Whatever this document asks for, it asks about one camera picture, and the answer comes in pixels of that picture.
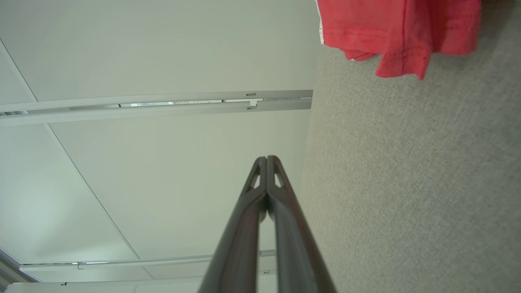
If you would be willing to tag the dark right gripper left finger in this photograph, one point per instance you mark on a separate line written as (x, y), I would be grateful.
(240, 244)

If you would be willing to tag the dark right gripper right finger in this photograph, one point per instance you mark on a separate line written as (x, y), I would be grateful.
(295, 244)

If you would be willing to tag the red shorts with white trim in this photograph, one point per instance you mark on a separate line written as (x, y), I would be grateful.
(386, 24)

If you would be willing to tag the grey fabric sofa cushion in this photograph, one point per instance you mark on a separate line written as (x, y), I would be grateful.
(407, 183)

